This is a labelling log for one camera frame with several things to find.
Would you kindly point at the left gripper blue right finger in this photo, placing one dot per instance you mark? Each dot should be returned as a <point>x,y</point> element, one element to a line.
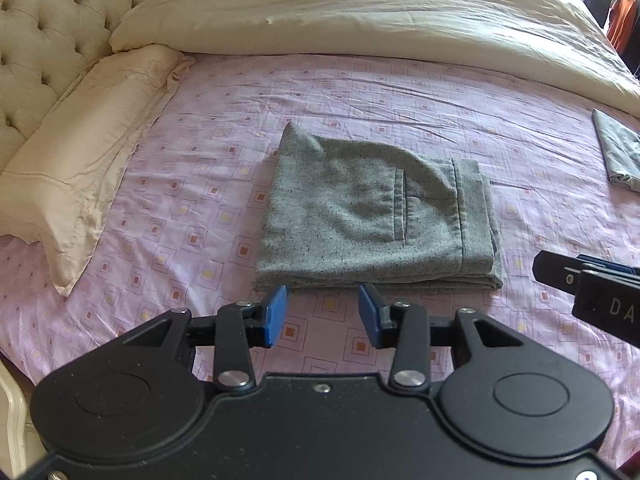
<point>379,319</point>

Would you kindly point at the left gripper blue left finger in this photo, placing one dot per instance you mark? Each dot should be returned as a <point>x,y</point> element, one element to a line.
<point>265,318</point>

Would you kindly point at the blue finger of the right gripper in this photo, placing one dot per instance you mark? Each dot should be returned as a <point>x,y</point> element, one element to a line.
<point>610,265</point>
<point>557,271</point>

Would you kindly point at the grey speckled pants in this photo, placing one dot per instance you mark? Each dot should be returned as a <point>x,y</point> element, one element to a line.
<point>345,212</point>

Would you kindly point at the folded green-grey garment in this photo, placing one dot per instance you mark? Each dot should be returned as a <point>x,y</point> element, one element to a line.
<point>620,150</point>

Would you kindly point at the purple patterned bed sheet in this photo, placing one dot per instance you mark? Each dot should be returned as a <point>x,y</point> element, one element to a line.
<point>185,226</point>

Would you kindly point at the cream duvet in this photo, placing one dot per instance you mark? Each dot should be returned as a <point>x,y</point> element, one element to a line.
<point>554,42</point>

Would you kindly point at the hanging dark and orange clothes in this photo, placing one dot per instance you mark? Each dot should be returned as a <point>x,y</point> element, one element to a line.
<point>620,21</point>

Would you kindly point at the beige pillow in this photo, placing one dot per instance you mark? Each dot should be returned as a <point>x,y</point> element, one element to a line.
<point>58,188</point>

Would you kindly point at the beige tufted headboard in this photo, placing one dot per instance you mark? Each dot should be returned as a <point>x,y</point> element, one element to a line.
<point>45,45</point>

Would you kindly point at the cream bed frame corner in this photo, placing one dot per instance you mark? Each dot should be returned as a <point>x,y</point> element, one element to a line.
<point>20,445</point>

